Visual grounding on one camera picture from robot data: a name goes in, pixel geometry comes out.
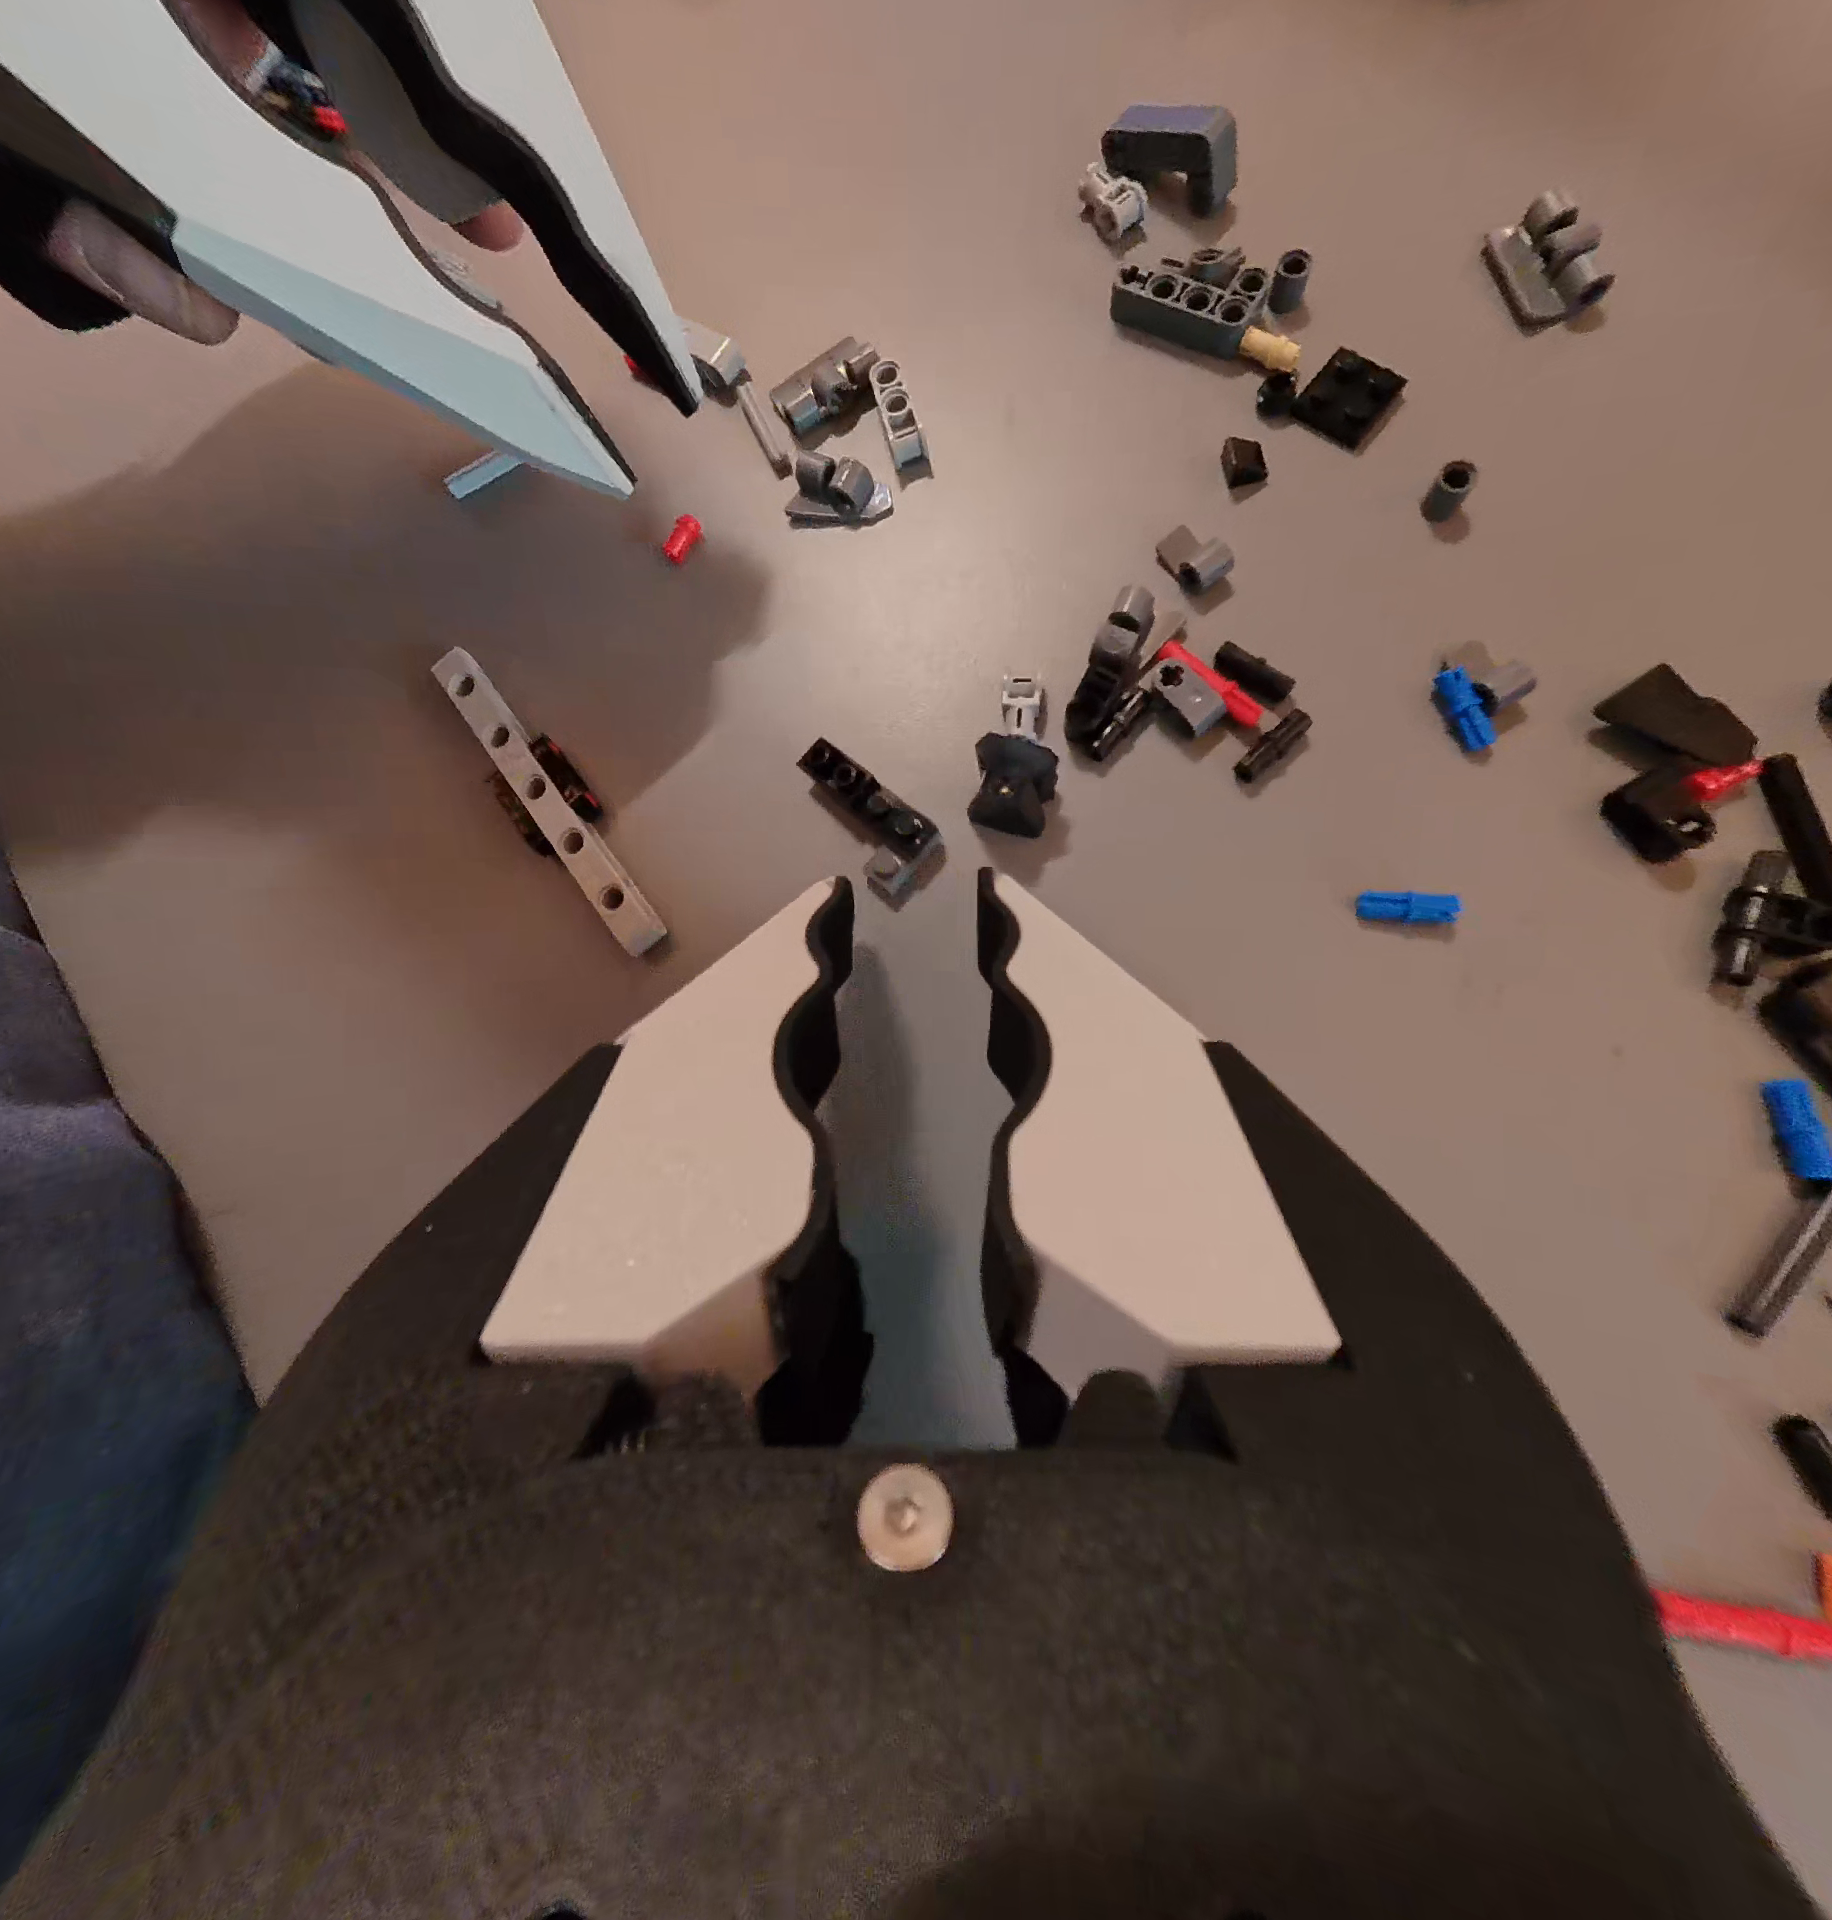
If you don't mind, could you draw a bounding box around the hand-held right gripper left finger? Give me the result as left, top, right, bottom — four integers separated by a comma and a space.
482, 876, 872, 1443

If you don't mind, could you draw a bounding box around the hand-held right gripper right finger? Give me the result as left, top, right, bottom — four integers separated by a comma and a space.
973, 869, 1344, 1443

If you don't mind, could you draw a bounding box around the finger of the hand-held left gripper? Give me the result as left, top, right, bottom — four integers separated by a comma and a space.
288, 0, 710, 416
0, 0, 646, 504

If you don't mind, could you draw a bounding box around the long light grey lego beam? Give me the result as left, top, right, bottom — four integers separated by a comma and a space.
424, 645, 681, 965

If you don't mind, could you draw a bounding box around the black lego connector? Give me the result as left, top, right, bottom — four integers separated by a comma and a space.
488, 731, 612, 837

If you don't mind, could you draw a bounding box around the black and grey lego joint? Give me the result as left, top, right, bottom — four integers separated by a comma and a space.
965, 673, 1071, 845

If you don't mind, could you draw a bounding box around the cluster of grey lego connectors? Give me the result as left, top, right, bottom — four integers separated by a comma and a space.
764, 334, 937, 534

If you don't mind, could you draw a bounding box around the cluster of dark lego connectors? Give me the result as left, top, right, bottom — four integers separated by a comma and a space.
1066, 584, 1318, 791

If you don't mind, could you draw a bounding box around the dark grey curved lego brick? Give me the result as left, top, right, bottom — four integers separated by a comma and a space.
1100, 103, 1242, 220

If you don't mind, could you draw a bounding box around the dark grey angled lego beam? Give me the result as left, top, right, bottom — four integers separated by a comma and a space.
1112, 254, 1271, 358

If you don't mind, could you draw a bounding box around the pile of black lego pieces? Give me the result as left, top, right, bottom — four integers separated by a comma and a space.
1588, 642, 1832, 1548

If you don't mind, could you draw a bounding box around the long red lego axle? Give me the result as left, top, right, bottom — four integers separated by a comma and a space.
1652, 1582, 1832, 1667

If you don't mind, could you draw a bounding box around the grey double lego connector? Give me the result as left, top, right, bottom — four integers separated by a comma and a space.
1478, 191, 1621, 327

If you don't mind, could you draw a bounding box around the person's left hand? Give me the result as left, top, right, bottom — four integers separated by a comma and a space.
39, 239, 245, 350

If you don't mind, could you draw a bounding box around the red pin with grey connector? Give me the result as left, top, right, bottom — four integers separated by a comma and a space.
631, 320, 760, 405

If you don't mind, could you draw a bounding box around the blue pin with grey connector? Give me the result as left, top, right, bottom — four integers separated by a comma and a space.
1426, 639, 1543, 755

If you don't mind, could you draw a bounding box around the person's blue clothing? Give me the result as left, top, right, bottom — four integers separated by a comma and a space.
0, 777, 261, 1920

